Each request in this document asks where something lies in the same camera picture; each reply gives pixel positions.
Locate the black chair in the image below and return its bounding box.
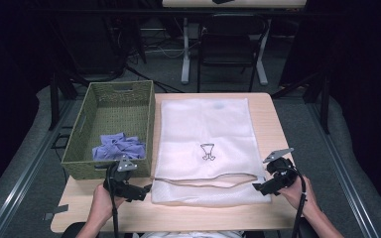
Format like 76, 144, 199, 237
196, 13, 271, 93

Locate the person's left hand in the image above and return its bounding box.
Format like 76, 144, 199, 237
90, 182, 127, 226

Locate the grey tape strip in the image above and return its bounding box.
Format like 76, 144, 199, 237
43, 203, 69, 222

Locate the person's right hand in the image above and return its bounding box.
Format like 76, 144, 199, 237
277, 175, 320, 216

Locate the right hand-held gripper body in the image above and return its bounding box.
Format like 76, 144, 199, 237
261, 147, 301, 196

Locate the black metal stand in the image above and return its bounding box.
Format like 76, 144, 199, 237
271, 69, 331, 135
48, 69, 80, 132

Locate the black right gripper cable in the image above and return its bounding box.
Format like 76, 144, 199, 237
287, 167, 309, 238

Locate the person's white shirt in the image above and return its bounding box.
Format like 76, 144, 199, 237
132, 230, 246, 238

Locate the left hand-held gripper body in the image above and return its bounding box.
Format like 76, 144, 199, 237
102, 155, 139, 201

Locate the green woven basket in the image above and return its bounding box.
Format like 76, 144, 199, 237
61, 79, 157, 181

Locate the white mesh laundry bag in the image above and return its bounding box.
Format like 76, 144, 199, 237
150, 97, 273, 208

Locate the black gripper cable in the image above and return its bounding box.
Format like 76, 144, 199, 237
287, 167, 309, 238
105, 163, 121, 238

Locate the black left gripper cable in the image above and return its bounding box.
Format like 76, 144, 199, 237
105, 163, 121, 238

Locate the white desk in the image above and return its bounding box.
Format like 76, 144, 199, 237
162, 0, 308, 86

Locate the metal floor rail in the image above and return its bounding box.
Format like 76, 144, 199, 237
0, 98, 77, 238
306, 98, 381, 238

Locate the black floor bracket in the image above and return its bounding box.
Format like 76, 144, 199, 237
50, 125, 74, 151

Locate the purple cloth garment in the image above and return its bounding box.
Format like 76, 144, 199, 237
91, 132, 147, 163

